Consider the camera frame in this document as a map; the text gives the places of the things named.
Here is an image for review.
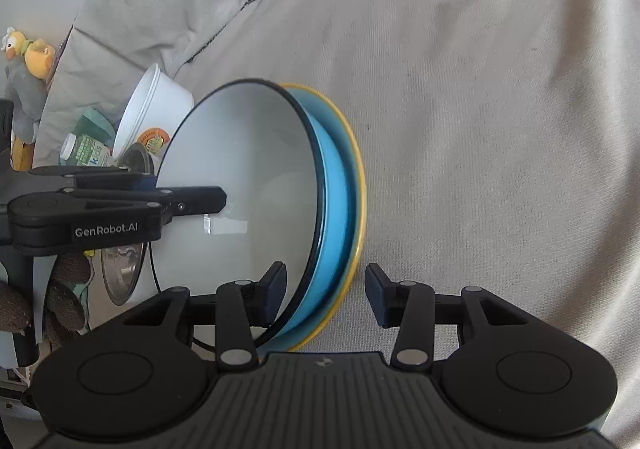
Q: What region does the white cap supplement bottle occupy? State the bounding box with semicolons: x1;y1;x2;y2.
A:
59;133;119;168

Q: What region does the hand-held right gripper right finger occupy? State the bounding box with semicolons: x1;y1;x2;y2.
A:
365;263;538;371

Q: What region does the stainless steel bowl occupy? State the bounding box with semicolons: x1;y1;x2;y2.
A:
101;143;156;306

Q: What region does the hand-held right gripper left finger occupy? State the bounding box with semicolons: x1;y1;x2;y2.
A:
122;261;288;372

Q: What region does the white bowl gold rim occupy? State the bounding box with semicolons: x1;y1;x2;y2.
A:
280;83;368;354

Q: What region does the yellow duck plush toy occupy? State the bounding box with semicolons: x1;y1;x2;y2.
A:
0;27;57;80

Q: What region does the white plastic cup orange sticker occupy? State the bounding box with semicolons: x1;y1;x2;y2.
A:
112;63;195;170

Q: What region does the person's left hand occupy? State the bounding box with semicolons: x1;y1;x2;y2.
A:
0;251;94;345

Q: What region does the beige covered sofa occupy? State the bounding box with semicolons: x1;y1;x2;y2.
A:
0;0;640;435

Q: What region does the blue bowl black rim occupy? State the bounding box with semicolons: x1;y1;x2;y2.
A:
152;79;358;352

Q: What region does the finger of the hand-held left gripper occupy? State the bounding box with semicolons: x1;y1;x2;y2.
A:
29;165;158;190
60;186;228;218

